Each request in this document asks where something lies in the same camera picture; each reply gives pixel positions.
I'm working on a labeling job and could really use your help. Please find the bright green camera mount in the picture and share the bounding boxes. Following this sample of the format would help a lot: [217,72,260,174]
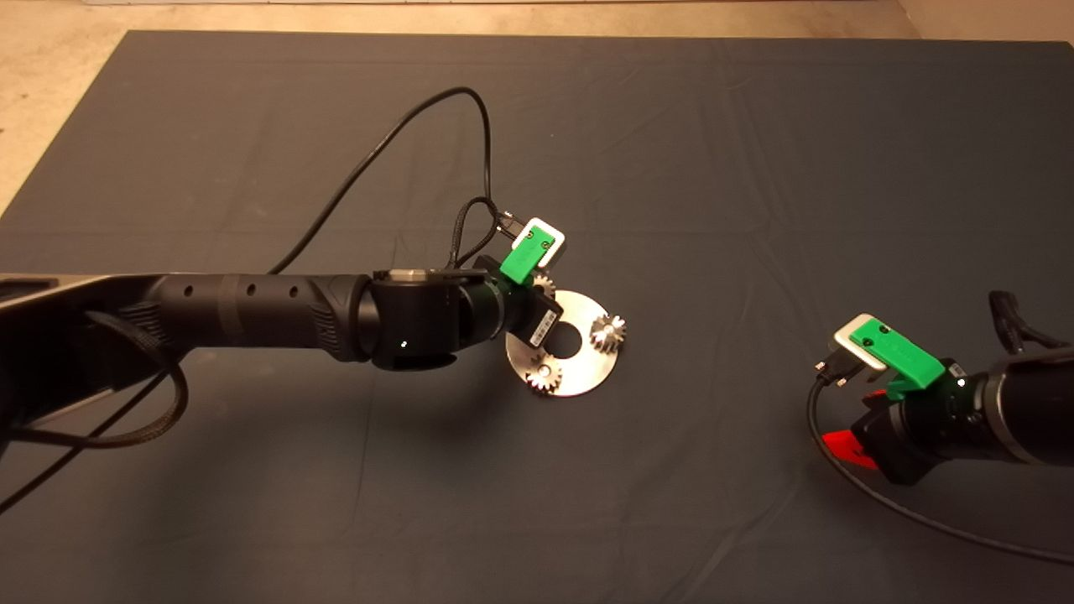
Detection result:
[848,319,947,401]
[499,222,555,287]

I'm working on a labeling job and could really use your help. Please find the round metal carrier plate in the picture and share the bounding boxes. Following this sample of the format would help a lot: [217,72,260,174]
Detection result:
[505,289,621,398]

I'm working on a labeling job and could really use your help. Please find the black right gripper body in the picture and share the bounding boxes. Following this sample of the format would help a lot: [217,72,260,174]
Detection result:
[851,369,974,487]

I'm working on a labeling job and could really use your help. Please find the small silver camera box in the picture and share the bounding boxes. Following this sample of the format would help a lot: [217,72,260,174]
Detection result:
[813,312,890,388]
[520,216,568,268]

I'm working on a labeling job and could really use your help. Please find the black braided cable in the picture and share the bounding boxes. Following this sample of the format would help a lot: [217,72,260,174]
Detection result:
[988,289,1072,354]
[448,196,506,271]

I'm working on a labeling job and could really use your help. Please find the dark grey table cloth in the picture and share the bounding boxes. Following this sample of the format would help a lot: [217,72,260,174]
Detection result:
[0,29,1074,604]

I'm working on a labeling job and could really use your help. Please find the black camera cable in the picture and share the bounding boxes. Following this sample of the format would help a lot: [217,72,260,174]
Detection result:
[0,86,527,514]
[806,373,1074,566]

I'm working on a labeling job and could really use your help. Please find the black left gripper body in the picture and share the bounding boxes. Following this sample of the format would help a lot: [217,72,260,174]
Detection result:
[502,281,566,347]

